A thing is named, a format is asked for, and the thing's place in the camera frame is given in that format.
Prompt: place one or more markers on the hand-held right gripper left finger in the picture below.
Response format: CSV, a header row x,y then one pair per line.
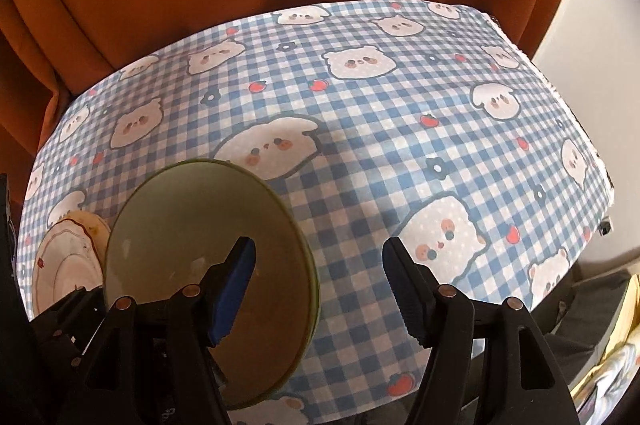
x,y
235,290

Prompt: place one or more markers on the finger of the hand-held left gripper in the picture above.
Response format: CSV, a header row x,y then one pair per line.
x,y
65,320

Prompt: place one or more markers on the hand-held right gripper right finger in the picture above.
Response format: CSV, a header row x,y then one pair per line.
x,y
406,295

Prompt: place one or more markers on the red patterned white plate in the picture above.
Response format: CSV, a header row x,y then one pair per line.
x,y
65,265

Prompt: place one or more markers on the round yellow floral plate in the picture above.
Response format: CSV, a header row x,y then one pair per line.
x,y
100,227

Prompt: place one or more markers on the blue floral ceramic bowl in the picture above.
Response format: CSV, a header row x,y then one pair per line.
x,y
165,225

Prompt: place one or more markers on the blue checkered cartoon tablecloth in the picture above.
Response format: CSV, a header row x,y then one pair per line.
x,y
375,130

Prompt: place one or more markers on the grey cloth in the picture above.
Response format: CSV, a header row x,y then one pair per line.
x,y
595,300

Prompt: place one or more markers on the yellow cloth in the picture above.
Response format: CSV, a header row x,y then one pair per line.
x,y
617,365

